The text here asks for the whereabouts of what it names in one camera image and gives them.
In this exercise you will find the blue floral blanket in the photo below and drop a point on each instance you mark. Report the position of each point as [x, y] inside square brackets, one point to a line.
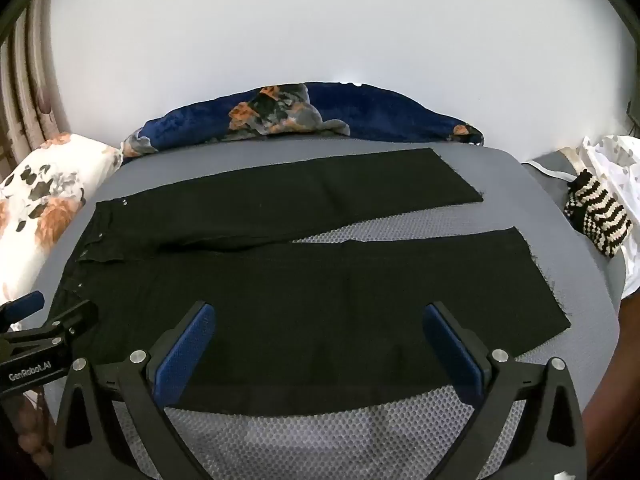
[400, 115]

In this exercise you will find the white floral pillow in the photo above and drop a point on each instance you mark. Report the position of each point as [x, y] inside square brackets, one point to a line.
[45, 195]

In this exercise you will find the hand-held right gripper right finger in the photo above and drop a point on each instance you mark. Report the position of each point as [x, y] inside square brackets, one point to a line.
[450, 355]

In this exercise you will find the black cream striped knit cloth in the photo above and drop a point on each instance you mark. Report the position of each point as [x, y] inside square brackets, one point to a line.
[597, 215]

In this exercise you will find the person's left hand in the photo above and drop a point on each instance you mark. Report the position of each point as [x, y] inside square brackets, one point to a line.
[32, 425]

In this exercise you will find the grey mesh mattress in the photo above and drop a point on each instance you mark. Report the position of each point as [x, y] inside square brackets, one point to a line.
[565, 240]

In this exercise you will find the white sheet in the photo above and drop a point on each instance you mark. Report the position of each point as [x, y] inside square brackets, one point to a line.
[632, 280]

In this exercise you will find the black pants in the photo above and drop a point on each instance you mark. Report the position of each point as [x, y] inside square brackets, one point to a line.
[300, 300]

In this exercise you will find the grey cloth with white trim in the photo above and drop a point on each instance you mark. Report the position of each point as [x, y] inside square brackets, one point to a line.
[550, 162]

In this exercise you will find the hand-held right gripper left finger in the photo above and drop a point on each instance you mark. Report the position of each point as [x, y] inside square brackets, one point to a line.
[186, 355]

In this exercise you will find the beige curtain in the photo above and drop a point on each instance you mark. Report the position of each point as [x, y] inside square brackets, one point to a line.
[25, 90]

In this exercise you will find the white dotted cloth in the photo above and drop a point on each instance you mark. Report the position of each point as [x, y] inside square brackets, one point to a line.
[620, 160]

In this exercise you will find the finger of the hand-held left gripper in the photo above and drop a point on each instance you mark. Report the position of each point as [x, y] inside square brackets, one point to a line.
[24, 306]
[67, 322]

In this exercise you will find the dark object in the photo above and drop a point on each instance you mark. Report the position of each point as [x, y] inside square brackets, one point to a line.
[634, 115]

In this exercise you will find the person's right forearm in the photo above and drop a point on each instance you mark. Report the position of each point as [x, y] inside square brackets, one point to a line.
[610, 385]

